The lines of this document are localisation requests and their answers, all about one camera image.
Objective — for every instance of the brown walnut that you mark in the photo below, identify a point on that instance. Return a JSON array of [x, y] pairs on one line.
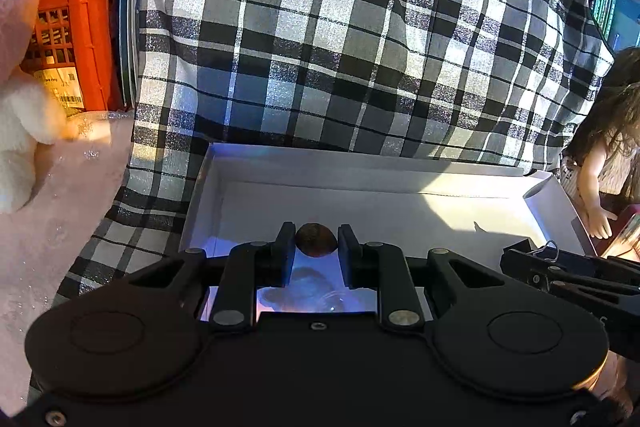
[[315, 242]]

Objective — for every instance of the long-haired baby doll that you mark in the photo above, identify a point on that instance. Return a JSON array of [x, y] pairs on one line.
[[615, 117]]

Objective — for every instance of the white cardboard box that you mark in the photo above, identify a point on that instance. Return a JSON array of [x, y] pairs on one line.
[[400, 217]]

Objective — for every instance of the red-cased smartphone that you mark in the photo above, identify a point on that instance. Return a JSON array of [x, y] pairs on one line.
[[631, 232]]

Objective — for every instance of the black white plaid cloth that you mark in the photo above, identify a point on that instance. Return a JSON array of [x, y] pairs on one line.
[[350, 32]]

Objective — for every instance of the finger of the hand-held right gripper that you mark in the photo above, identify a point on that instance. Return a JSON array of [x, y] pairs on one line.
[[590, 264], [585, 292]]

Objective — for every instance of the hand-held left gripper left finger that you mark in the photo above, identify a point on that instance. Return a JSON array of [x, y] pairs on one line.
[[289, 252]]

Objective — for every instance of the black binder clip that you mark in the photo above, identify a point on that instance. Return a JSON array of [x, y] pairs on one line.
[[514, 261]]

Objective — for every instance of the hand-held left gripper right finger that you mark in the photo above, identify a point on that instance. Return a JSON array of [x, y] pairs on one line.
[[346, 252]]

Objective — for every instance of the pink rabbit plush toy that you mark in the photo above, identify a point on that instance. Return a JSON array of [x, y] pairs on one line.
[[20, 132]]

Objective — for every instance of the red plastic crate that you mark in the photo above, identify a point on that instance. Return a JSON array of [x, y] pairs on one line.
[[95, 32]]

